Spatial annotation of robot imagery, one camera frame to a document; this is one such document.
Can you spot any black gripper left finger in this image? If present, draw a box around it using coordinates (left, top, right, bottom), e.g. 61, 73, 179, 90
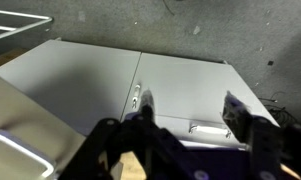
138, 89, 156, 122

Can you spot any white metal wire rack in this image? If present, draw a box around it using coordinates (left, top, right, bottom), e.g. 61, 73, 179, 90
0, 8, 54, 44

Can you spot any white counter drawer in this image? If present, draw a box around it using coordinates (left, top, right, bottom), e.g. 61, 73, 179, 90
152, 114, 248, 148

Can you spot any black floor cable bundle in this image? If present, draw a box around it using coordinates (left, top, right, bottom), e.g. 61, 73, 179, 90
257, 91, 301, 128

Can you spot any white cabinet door with handle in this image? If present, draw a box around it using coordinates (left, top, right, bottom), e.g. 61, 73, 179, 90
120, 52, 280, 148

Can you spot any silver counter drawer handle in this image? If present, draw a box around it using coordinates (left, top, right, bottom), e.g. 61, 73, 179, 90
188, 123, 232, 139

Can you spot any wide white cabinet door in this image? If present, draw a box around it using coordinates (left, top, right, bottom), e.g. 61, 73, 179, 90
0, 39, 143, 136

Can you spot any beige file cabinet bottom drawer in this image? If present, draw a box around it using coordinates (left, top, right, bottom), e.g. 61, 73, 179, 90
0, 71, 86, 180

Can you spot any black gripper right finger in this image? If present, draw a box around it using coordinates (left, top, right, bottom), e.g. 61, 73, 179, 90
221, 90, 255, 145

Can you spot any silver bottom drawer handle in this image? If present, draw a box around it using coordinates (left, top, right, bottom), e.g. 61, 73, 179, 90
0, 132, 56, 180

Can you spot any silver cabinet door handle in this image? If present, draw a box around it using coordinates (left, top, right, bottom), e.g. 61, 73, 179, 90
131, 83, 142, 110

